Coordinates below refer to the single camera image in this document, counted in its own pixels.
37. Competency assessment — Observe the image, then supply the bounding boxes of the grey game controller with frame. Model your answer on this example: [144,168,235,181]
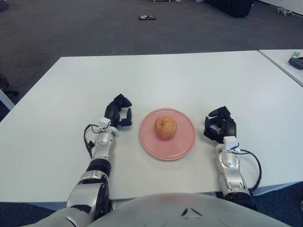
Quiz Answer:
[288,56,303,70]

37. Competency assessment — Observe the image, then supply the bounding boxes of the grey toy figure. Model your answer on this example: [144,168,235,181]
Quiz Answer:
[274,6,294,16]

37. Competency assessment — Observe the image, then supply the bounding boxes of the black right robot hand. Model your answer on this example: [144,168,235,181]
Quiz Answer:
[203,106,240,153]

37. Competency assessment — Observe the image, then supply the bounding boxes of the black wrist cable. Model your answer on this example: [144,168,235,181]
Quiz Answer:
[83,124,102,159]
[238,149,262,190]

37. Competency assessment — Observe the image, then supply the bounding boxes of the black office chair base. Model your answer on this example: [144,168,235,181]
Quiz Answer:
[0,73,19,96]

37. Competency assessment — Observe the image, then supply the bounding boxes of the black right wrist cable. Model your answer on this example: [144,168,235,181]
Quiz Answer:
[238,149,262,190]

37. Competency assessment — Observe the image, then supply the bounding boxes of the black cabinet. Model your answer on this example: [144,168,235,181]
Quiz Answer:
[205,0,254,17]

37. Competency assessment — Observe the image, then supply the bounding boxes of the red yellow apple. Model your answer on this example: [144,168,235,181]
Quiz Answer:
[154,115,178,140]

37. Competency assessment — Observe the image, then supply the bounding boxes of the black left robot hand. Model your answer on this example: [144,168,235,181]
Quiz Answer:
[98,94,133,137]

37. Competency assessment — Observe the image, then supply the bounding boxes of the grey robot torso shell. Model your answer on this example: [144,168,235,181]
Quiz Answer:
[86,192,294,227]

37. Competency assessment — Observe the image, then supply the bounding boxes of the pink round plate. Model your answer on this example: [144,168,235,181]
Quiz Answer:
[139,108,196,161]

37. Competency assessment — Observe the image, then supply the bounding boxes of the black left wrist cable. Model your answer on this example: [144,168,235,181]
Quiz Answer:
[83,124,102,159]

